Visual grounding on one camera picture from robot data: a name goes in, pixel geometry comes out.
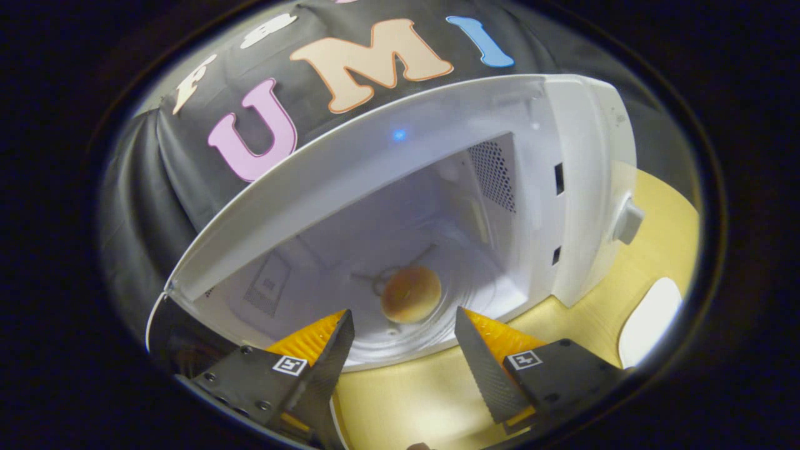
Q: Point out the black backdrop cloth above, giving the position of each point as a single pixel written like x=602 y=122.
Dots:
x=187 y=156

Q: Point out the white square plate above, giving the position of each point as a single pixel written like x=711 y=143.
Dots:
x=650 y=322

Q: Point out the white microwave oven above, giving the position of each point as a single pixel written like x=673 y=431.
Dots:
x=375 y=162

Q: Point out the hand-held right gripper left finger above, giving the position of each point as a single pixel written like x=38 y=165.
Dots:
x=328 y=362

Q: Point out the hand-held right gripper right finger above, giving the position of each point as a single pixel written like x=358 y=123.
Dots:
x=481 y=369

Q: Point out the round brown bread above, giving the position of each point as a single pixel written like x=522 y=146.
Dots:
x=411 y=294

